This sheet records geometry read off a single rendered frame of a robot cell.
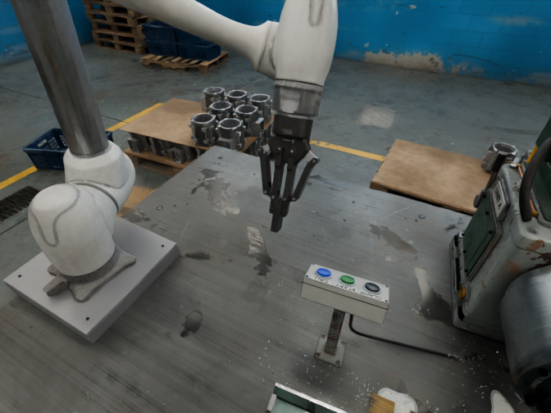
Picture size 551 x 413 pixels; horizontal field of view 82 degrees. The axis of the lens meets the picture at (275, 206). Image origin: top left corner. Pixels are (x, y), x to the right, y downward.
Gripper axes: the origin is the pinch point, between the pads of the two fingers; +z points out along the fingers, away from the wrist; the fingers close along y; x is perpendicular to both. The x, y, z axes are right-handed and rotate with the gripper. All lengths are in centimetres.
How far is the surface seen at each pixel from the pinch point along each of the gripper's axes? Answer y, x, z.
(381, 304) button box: 24.1, -3.5, 10.9
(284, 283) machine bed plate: -1.0, 22.5, 29.4
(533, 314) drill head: 49.3, 1.7, 6.5
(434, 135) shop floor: 63, 320, -13
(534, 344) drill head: 48.8, -3.0, 9.7
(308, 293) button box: 10.2, -3.5, 13.8
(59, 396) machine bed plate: -39, -22, 49
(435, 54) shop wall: 56, 517, -126
